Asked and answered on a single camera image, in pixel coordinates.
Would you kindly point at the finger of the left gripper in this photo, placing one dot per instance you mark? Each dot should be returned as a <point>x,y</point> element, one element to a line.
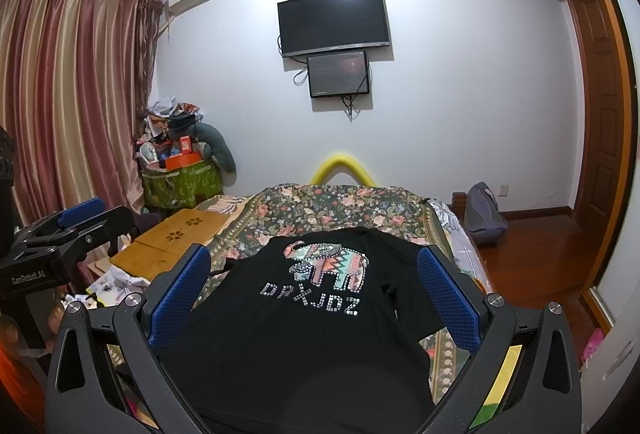
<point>61,220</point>
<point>80,239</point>

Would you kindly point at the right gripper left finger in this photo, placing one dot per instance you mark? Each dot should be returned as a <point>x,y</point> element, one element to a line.
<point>106,375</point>

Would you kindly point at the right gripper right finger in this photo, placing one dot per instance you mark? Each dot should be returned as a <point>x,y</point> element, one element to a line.
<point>522,374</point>

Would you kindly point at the black elephant print t-shirt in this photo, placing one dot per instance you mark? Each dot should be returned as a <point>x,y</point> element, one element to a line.
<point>246,371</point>

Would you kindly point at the printed papers pile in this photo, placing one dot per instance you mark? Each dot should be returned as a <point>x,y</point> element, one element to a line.
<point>108,290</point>

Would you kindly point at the wooden folding lap table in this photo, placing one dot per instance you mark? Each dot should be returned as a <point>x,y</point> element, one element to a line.
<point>159,249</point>

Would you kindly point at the green fabric storage bin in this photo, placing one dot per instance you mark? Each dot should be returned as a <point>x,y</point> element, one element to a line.
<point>183,188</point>

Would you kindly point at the orange box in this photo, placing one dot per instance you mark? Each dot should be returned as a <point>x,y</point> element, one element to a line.
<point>182,160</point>

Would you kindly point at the purple grey backpack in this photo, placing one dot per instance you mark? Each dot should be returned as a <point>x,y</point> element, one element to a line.
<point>482,219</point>

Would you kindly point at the striped beige blanket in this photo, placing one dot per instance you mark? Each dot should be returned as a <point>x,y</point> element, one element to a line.
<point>223,204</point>

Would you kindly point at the pink striped curtain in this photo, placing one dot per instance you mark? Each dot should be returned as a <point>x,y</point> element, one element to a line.
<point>76,77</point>

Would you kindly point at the grey plush toy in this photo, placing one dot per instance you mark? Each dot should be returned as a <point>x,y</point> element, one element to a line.
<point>214,147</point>

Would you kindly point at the floral green bedspread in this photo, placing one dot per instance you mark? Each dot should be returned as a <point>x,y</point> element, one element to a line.
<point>320,213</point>

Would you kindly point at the brown wooden door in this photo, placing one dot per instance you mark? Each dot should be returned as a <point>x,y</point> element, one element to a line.
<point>606,173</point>

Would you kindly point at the small wall monitor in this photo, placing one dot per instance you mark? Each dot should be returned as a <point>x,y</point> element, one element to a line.
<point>338,74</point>

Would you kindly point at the large wall television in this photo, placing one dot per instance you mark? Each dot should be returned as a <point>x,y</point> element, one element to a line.
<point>312,26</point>

